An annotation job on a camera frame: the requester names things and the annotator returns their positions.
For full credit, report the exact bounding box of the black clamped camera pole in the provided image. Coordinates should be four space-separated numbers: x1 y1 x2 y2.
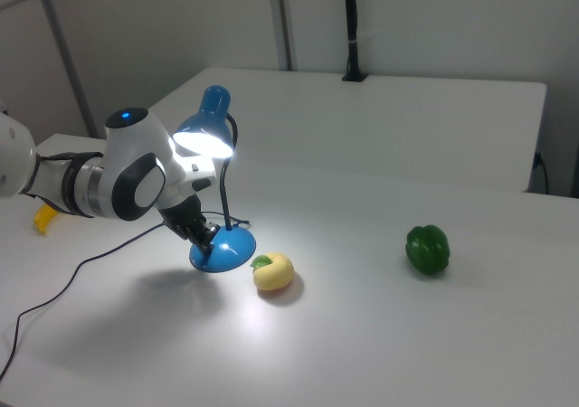
341 0 368 83

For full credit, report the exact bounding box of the blue gooseneck desk lamp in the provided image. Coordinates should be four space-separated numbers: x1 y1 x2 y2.
173 84 258 273

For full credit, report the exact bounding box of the white rectangular table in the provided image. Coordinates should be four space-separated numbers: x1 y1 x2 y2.
148 66 547 194

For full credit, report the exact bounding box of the yellow toy peach with leaf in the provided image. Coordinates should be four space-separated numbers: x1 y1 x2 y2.
250 251 296 294

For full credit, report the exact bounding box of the black lamp power cable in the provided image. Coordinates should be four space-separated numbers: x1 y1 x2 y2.
0 211 251 383

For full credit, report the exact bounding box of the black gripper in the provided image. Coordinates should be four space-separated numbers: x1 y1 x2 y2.
157 194 222 253

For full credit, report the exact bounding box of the yellow toy banana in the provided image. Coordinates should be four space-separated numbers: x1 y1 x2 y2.
33 203 62 236

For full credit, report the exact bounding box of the grey metal frame post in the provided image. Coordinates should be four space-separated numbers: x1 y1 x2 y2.
33 0 102 139

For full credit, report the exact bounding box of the black wall plug cable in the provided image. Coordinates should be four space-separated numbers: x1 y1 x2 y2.
533 151 551 195

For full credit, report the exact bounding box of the green toy bell pepper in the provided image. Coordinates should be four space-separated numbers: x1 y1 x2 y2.
404 223 451 277

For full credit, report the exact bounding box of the grey wall partition post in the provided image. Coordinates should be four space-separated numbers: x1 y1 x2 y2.
264 0 299 71

